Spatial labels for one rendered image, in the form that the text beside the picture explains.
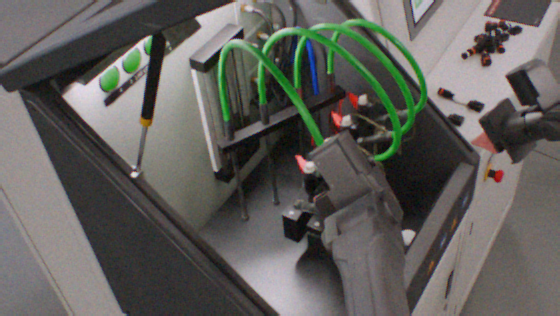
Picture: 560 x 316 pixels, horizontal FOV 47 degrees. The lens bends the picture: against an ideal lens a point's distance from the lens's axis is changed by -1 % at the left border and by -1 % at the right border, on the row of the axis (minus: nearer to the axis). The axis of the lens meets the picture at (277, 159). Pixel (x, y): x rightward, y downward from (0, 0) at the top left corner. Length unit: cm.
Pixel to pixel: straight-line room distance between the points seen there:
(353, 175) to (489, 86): 103
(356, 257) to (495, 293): 188
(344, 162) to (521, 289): 184
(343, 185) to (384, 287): 19
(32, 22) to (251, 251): 73
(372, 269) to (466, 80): 117
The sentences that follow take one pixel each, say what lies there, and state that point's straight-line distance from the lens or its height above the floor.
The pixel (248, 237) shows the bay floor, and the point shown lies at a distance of 156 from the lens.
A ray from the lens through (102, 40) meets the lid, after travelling 79.
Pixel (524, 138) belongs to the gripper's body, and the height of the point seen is 129.
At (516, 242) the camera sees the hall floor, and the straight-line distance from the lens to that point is 267.
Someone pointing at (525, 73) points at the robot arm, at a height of 141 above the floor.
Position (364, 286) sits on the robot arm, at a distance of 61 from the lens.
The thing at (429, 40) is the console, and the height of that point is 106.
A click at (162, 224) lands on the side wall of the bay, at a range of 107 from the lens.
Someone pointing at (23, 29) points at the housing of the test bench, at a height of 150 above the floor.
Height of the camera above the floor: 204
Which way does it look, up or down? 44 degrees down
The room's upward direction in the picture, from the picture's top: 7 degrees counter-clockwise
